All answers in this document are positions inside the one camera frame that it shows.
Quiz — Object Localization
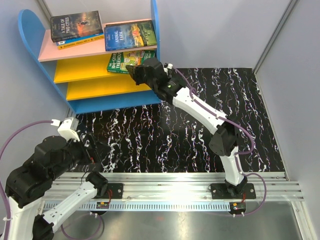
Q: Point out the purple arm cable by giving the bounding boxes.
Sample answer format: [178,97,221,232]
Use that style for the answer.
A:
[172,65,268,217]
[0,119,105,240]

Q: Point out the dark Tale Of Two Cities book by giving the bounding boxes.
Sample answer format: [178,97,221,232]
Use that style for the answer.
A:
[50,10,103,43]

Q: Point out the aluminium mounting rail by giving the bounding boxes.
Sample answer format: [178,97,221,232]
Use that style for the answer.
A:
[42,171,306,204]

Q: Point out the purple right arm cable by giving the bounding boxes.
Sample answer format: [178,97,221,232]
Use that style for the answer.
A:
[172,65,268,217]

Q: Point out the green 104-Storey Treehouse book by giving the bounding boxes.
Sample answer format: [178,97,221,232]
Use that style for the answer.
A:
[106,50,156,74]

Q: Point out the blue Animal Farm book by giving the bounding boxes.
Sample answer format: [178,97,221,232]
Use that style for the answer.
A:
[104,20,157,52]

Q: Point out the white slotted cable duct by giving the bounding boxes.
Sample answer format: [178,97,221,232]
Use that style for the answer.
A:
[79,201,231,212]

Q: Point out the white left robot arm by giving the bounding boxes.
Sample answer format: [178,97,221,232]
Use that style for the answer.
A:
[3,136,108,240]

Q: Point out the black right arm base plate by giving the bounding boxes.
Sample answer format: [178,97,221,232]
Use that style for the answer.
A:
[208,183,257,200]

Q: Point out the black marble pattern mat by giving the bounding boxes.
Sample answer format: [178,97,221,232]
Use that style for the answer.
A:
[77,68,285,173]

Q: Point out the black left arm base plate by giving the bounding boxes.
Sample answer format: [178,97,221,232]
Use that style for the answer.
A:
[101,182,124,200]

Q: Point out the colourful wooden bookshelf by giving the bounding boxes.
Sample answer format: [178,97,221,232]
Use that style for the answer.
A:
[18,9,161,114]

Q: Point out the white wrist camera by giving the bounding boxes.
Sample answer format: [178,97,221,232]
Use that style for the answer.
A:
[163,63,174,76]
[51,117,80,142]

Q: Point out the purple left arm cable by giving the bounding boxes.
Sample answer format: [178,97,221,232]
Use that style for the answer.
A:
[0,119,105,240]

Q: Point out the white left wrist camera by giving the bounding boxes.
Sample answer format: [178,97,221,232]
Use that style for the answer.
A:
[51,117,80,142]

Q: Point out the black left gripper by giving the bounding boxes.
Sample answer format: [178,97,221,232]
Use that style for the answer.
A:
[49,131,112,181]

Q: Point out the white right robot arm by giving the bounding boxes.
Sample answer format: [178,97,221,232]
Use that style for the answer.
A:
[125,57,248,199]

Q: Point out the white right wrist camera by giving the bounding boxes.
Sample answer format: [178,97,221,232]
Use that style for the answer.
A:
[163,63,174,76]

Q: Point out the blue treehouse paperback book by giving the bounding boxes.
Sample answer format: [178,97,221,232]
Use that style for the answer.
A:
[56,33,104,50]

